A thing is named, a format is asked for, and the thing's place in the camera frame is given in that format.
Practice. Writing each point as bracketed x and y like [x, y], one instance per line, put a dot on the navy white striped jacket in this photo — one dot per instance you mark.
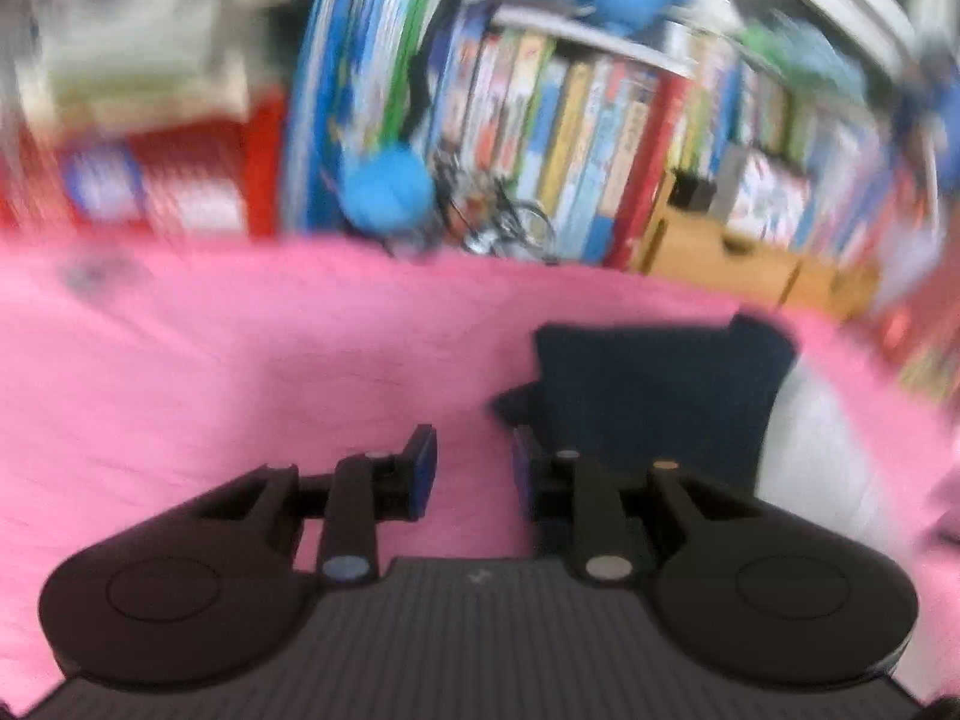
[637, 390]

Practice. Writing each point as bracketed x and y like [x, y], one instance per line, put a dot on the wooden drawer organiser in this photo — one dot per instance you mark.
[735, 262]

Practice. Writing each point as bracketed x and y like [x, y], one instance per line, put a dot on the stack of paper workbooks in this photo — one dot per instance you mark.
[135, 37]

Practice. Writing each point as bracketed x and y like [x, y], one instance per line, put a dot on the pink rabbit print blanket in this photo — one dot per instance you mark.
[225, 352]

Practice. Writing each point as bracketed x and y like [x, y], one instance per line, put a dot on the small blue plush toy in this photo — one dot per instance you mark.
[622, 4]

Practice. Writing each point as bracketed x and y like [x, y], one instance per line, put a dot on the white printed box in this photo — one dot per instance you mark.
[769, 191]

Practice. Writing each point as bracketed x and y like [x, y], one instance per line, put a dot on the row of colourful picture books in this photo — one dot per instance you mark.
[570, 142]

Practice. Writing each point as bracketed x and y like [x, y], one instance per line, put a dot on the round blue plush ball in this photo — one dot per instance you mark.
[386, 191]

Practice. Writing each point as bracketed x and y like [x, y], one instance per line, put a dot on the row of green spine books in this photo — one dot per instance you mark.
[757, 105]

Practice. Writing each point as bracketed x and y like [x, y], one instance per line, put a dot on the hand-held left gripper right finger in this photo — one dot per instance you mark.
[523, 472]

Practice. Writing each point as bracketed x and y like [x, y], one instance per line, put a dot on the row of pink blue books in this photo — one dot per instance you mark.
[847, 195]

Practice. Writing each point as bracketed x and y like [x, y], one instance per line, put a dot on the black power adapter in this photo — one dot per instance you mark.
[694, 191]

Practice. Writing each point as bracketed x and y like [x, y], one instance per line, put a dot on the small grey toy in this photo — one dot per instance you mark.
[94, 276]

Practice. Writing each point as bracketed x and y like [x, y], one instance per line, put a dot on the row of tall blue books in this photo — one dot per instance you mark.
[352, 67]

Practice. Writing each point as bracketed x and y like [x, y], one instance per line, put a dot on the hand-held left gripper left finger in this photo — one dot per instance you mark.
[424, 465]

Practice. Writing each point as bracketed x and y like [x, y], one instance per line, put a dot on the large red plastic basket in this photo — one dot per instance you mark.
[187, 187]

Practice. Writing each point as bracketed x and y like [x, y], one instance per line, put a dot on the pink toy house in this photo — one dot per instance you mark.
[922, 345]

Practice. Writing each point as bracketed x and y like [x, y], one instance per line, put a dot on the blue packet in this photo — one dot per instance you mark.
[926, 127]

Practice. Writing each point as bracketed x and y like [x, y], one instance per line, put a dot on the miniature bicycle model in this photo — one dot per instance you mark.
[495, 221]

